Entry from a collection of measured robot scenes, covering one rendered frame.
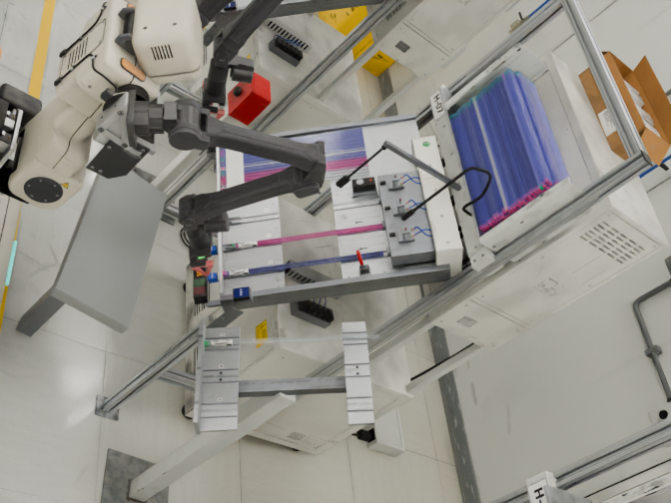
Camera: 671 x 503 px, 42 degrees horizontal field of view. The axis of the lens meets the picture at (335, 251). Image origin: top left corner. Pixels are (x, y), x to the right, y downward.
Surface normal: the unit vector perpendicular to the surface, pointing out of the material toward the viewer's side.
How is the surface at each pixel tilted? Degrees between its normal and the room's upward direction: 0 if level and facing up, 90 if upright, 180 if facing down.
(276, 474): 0
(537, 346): 90
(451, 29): 90
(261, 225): 48
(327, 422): 90
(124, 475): 0
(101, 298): 0
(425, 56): 90
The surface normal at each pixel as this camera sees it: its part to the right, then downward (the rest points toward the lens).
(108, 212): 0.67, -0.52
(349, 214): -0.10, -0.62
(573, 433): -0.74, -0.36
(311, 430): 0.10, 0.78
